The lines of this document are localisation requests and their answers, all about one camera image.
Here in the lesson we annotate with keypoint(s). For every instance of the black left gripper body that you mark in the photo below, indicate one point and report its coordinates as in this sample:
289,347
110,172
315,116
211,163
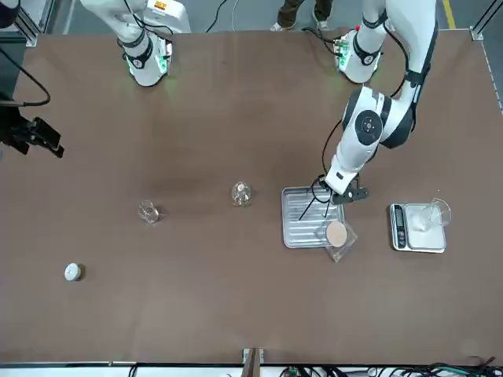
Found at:
342,196

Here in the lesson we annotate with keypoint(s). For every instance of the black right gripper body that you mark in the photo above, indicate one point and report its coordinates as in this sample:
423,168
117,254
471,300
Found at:
12,125

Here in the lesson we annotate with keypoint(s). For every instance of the glass alcohol lamp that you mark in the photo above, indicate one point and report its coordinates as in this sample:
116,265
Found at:
241,194

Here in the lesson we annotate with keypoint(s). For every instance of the small glass beaker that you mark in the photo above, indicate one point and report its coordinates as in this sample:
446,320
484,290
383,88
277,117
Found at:
148,212

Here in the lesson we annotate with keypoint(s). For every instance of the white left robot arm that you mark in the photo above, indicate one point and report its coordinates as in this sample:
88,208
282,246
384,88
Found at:
361,149

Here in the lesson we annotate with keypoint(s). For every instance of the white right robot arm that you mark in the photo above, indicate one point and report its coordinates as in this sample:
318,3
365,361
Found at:
147,59

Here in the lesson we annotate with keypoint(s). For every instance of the large glass beaker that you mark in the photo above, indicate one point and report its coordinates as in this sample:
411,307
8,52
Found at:
436,214

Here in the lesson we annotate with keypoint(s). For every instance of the ribbed metal tray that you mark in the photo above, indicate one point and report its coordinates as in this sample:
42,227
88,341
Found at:
302,228

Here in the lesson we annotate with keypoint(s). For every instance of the silver digital scale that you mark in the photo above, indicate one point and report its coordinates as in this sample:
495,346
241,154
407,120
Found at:
424,239

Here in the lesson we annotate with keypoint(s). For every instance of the white control cabinet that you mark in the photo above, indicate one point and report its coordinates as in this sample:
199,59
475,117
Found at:
169,12

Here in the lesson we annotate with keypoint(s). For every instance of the person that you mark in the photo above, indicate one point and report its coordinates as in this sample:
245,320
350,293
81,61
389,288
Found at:
291,12

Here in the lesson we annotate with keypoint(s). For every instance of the aluminium frame post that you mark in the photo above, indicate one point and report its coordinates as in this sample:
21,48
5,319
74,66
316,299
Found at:
253,363

